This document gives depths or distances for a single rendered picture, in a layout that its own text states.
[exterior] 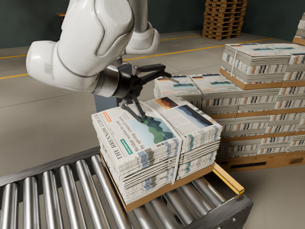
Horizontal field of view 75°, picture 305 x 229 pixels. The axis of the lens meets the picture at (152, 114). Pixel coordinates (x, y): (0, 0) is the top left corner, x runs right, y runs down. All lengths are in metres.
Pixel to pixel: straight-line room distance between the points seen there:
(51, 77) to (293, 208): 1.88
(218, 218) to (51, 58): 0.65
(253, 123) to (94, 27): 1.54
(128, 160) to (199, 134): 0.24
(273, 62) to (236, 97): 0.32
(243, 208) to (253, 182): 1.26
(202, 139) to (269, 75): 1.02
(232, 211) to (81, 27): 0.68
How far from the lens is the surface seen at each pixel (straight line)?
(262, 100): 1.69
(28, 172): 0.97
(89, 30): 0.36
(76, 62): 0.41
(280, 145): 2.08
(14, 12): 7.57
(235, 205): 0.79
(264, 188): 2.03
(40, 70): 0.50
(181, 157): 0.67
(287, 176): 2.25
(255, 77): 1.55
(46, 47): 0.50
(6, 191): 0.94
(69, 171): 0.91
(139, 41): 1.21
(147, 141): 0.60
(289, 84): 1.74
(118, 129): 0.66
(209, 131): 0.68
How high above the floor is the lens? 1.41
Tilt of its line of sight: 31 degrees down
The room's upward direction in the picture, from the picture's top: straight up
